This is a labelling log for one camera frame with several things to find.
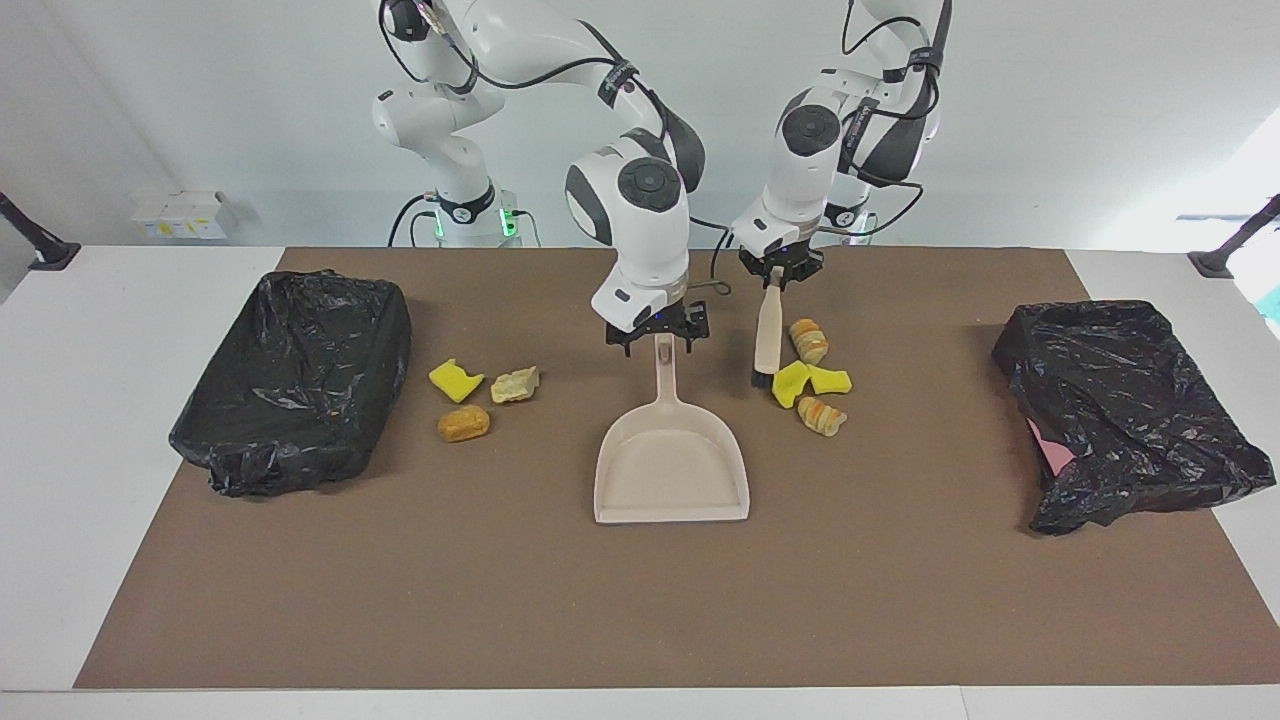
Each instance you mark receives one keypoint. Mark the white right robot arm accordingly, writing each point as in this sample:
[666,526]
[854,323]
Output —
[640,230]

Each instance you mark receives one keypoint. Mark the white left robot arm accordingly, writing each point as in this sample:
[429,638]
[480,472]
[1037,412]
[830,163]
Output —
[810,130]

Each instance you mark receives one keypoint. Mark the beige plastic dustpan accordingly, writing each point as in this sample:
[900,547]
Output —
[670,470]

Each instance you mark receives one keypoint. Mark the brown toy bread nugget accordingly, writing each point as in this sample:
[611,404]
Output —
[463,424]

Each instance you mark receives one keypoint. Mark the white wall socket boxes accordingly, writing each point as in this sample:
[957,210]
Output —
[185,215]

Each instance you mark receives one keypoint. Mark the crumpled black bag pink bin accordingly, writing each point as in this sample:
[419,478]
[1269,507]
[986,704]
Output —
[1120,420]

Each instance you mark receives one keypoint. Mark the black camera stand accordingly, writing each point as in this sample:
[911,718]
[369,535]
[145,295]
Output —
[1225,258]
[40,245]

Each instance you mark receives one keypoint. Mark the right black trash bag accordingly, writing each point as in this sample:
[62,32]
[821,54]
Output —
[290,400]

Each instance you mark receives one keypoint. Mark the pale toy bread chunk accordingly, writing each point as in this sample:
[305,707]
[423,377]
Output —
[515,385]

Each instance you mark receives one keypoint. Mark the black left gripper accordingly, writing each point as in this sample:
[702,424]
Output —
[785,258]

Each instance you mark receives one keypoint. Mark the striped toy croissant piece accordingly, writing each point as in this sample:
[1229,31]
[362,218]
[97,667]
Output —
[808,342]
[822,416]

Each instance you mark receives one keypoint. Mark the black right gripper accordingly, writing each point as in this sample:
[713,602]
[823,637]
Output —
[665,320]

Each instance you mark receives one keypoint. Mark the yellow sponge piece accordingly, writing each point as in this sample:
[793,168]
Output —
[832,381]
[453,381]
[790,385]

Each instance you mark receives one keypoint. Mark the brown table mat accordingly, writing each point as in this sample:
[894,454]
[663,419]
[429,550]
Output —
[640,600]

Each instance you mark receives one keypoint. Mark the beige hand brush black bristles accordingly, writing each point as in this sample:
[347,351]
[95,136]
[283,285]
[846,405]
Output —
[768,335]

